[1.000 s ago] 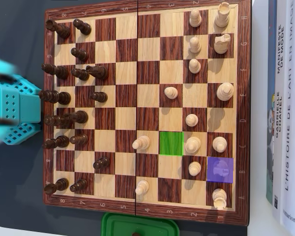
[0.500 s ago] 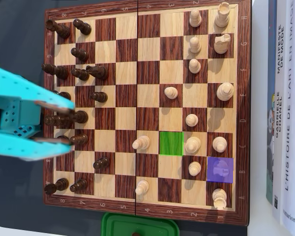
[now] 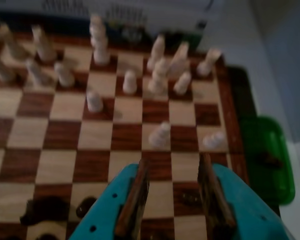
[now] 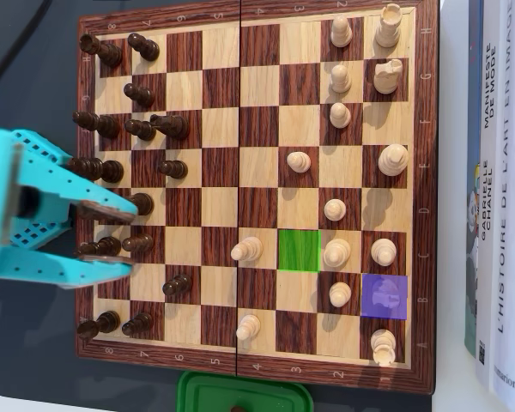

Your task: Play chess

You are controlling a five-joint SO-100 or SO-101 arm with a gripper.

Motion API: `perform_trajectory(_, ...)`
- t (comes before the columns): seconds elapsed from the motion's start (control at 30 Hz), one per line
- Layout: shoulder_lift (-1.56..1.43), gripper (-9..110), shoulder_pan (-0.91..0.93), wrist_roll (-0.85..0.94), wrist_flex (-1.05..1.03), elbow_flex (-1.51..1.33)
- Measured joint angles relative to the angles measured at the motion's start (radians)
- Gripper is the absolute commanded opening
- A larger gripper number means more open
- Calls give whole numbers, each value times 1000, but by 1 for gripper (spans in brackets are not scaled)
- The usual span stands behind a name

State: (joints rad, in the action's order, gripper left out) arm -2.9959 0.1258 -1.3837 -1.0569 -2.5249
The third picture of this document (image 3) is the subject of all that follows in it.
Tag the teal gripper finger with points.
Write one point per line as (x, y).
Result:
(110, 212)
(245, 215)

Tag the white wooden knight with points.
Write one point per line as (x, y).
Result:
(178, 60)
(43, 47)

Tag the dark wooden pawn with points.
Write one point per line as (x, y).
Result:
(45, 236)
(86, 207)
(190, 197)

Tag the dark wooden knight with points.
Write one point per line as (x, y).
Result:
(47, 207)

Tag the green plastic tray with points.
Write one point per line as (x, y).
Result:
(265, 135)

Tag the wooden chessboard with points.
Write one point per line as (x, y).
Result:
(65, 135)

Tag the white wooden rook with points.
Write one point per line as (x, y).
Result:
(207, 63)
(8, 42)

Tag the white printed box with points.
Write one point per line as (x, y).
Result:
(170, 12)

